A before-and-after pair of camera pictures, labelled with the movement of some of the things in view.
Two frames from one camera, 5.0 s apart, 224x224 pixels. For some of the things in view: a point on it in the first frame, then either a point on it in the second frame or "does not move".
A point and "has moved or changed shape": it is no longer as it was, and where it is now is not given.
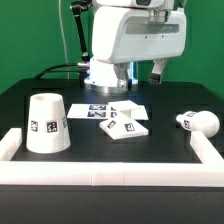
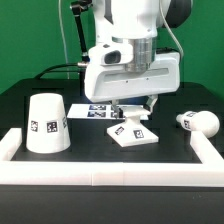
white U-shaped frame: x=208 y=173 does not move
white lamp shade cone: x=47 y=126 does not move
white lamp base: x=123 y=120 has moved or changed shape
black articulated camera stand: x=77 y=6 does not move
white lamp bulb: x=203 y=121 does not move
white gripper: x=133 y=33 → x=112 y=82
